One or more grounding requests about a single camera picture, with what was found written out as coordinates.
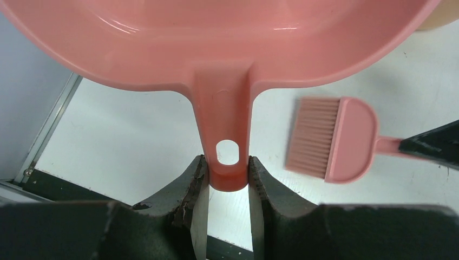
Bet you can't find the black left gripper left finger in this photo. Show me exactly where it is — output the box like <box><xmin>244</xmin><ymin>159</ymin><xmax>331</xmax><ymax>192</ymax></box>
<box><xmin>90</xmin><ymin>155</ymin><xmax>209</xmax><ymax>259</ymax></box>

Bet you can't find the pink hand brush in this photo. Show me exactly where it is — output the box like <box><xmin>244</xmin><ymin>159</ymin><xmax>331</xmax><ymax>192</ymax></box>
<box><xmin>285</xmin><ymin>97</ymin><xmax>402</xmax><ymax>184</ymax></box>

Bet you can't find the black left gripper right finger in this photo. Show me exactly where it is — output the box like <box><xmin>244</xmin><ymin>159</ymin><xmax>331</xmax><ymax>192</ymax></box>
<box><xmin>248</xmin><ymin>157</ymin><xmax>359</xmax><ymax>259</ymax></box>

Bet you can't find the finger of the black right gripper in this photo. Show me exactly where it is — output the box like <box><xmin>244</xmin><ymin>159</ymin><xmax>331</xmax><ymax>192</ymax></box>
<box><xmin>398</xmin><ymin>120</ymin><xmax>458</xmax><ymax>170</ymax></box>

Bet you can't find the aluminium front rail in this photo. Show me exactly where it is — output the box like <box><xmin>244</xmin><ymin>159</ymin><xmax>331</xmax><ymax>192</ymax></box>
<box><xmin>1</xmin><ymin>73</ymin><xmax>83</xmax><ymax>206</ymax></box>

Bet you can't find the pink plastic dustpan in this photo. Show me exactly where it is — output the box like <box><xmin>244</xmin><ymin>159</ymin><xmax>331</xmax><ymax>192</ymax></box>
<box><xmin>1</xmin><ymin>1</ymin><xmax>438</xmax><ymax>192</ymax></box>

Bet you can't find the orange plastic bucket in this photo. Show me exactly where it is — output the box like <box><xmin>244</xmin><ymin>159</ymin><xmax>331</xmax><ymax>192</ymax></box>
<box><xmin>417</xmin><ymin>0</ymin><xmax>458</xmax><ymax>30</ymax></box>

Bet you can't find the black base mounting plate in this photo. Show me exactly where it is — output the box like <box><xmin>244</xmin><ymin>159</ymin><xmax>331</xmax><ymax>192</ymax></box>
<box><xmin>21</xmin><ymin>170</ymin><xmax>254</xmax><ymax>259</ymax></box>

